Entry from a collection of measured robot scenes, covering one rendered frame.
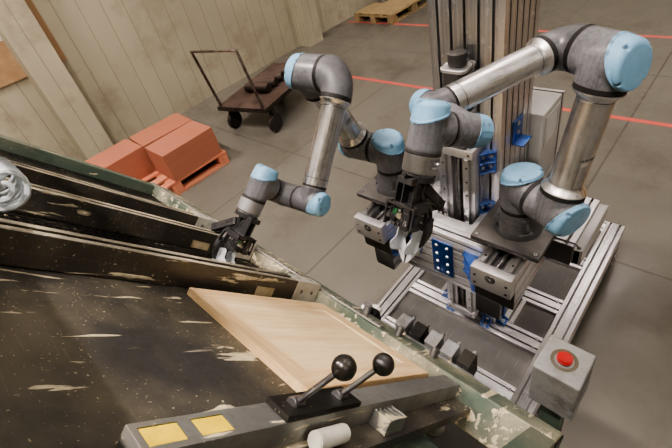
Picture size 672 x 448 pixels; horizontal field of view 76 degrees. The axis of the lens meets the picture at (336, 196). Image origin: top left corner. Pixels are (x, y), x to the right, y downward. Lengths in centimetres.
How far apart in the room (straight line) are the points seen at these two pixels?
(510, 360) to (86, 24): 488
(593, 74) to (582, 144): 17
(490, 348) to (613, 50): 147
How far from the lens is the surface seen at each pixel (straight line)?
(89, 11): 542
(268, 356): 94
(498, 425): 131
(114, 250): 106
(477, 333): 225
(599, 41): 116
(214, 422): 63
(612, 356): 254
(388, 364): 76
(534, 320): 232
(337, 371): 66
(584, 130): 120
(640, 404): 245
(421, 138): 87
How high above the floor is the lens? 209
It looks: 37 degrees down
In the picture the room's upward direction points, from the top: 15 degrees counter-clockwise
